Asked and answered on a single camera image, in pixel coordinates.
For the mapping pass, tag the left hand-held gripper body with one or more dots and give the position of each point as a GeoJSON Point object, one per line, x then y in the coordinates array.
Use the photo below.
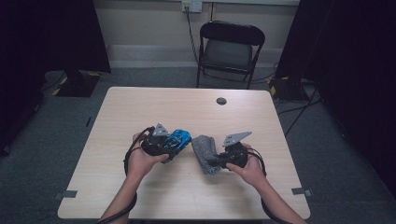
{"type": "Point", "coordinates": [154, 144]}

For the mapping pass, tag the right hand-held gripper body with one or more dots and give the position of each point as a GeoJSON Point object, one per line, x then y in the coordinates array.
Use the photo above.
{"type": "Point", "coordinates": [235, 154]}

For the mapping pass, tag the round table grommet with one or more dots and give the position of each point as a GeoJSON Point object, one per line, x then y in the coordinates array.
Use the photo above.
{"type": "Point", "coordinates": [221, 101]}

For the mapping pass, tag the person's left hand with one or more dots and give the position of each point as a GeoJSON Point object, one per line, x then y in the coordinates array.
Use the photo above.
{"type": "Point", "coordinates": [143, 165]}

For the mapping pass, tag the blue toy car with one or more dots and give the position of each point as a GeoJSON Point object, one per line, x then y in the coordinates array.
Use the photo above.
{"type": "Point", "coordinates": [177, 141]}

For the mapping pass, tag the grey cloth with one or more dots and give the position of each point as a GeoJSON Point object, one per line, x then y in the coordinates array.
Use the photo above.
{"type": "Point", "coordinates": [205, 154]}

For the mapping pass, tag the small black floor object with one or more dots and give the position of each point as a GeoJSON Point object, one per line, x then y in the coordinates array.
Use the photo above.
{"type": "Point", "coordinates": [88, 121]}

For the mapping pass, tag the white wall socket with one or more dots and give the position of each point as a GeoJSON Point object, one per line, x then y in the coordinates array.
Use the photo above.
{"type": "Point", "coordinates": [192, 5]}

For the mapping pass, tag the person's right hand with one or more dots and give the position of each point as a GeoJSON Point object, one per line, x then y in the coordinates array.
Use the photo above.
{"type": "Point", "coordinates": [250, 171]}

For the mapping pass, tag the grey tape strip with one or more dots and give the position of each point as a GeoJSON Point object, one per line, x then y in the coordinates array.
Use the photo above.
{"type": "Point", "coordinates": [67, 194]}
{"type": "Point", "coordinates": [301, 192]}

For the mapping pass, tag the black stand base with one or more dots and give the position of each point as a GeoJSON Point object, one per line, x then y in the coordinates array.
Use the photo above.
{"type": "Point", "coordinates": [288, 88]}
{"type": "Point", "coordinates": [76, 84]}

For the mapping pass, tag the black curtain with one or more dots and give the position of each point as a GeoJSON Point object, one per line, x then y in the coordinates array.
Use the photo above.
{"type": "Point", "coordinates": [46, 46]}
{"type": "Point", "coordinates": [351, 62]}

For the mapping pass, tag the black folding chair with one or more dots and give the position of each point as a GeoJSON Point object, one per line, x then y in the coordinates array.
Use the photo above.
{"type": "Point", "coordinates": [229, 54]}

